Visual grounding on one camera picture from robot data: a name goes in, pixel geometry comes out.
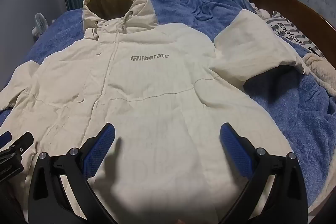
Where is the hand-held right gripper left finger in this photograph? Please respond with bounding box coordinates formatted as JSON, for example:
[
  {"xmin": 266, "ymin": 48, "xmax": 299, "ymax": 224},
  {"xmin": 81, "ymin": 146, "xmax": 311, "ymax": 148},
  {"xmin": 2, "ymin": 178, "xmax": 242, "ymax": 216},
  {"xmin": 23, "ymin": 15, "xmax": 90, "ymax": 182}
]
[{"xmin": 28, "ymin": 123, "xmax": 117, "ymax": 224}]

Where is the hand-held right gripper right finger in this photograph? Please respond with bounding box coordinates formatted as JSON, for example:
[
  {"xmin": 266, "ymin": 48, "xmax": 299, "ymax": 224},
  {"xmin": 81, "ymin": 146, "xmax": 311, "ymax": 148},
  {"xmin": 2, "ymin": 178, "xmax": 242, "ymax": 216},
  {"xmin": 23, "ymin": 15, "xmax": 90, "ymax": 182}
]
[{"xmin": 220, "ymin": 123, "xmax": 308, "ymax": 224}]

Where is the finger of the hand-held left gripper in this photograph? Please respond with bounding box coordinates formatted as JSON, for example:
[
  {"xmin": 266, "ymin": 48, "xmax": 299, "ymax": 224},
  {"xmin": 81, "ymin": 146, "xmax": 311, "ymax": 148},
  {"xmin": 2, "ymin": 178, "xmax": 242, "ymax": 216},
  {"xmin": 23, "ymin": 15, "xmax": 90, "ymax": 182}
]
[
  {"xmin": 0, "ymin": 131, "xmax": 12, "ymax": 149},
  {"xmin": 0, "ymin": 132, "xmax": 34, "ymax": 159}
]

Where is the cream hooded jacket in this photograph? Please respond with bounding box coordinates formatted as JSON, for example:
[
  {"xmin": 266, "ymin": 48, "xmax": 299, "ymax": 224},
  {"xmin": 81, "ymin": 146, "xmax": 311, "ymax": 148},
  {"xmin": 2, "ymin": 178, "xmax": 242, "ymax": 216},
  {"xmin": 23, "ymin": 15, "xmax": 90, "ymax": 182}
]
[{"xmin": 0, "ymin": 0, "xmax": 310, "ymax": 224}]

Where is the cream fleece blanket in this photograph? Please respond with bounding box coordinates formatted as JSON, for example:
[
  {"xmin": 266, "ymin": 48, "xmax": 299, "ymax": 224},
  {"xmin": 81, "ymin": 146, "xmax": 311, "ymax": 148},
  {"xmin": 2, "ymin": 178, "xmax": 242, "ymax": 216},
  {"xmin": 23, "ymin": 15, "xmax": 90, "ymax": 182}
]
[{"xmin": 302, "ymin": 53, "xmax": 336, "ymax": 97}]

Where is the white fan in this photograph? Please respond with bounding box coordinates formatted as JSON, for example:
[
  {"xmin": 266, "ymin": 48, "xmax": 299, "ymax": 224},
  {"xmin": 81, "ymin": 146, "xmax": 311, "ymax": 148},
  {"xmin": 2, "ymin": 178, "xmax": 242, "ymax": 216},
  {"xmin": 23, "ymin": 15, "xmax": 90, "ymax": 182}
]
[{"xmin": 31, "ymin": 13, "xmax": 51, "ymax": 36}]

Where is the striped grey white pillow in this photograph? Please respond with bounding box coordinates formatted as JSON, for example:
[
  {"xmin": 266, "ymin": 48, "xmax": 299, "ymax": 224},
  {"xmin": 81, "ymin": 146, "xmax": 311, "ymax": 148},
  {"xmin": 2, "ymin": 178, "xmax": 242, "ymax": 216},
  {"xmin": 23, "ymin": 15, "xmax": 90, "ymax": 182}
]
[{"xmin": 264, "ymin": 11, "xmax": 325, "ymax": 58}]

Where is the blue fleece blanket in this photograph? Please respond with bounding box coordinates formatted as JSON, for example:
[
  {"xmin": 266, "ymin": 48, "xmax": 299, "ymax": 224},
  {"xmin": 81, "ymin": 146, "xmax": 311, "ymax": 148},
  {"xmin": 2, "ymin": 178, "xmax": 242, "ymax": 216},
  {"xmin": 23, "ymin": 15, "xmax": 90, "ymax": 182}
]
[{"xmin": 0, "ymin": 0, "xmax": 336, "ymax": 216}]

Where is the wooden headboard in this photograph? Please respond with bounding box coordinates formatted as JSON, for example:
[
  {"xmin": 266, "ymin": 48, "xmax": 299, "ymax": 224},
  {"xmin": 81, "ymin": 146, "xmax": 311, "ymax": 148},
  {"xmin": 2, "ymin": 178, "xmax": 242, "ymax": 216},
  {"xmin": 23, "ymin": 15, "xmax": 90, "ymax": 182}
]
[{"xmin": 249, "ymin": 0, "xmax": 336, "ymax": 63}]

